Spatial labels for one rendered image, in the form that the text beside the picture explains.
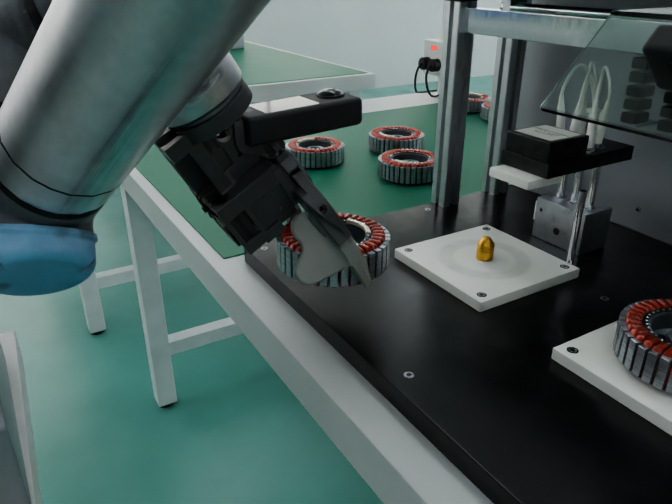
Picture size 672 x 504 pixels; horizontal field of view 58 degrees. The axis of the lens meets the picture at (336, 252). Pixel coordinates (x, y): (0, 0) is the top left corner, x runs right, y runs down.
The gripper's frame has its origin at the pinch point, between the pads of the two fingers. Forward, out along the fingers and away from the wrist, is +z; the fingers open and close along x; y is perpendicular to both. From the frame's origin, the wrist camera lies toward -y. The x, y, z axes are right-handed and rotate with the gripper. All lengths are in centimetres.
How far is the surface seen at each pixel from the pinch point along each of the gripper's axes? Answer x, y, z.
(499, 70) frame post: -17.9, -39.0, 9.2
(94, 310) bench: -135, 46, 59
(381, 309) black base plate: 3.0, 0.1, 7.2
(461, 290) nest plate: 5.8, -7.7, 10.5
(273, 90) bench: -131, -42, 38
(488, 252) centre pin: 2.2, -14.4, 13.1
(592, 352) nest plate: 20.3, -9.7, 11.6
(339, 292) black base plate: -2.2, 1.7, 6.3
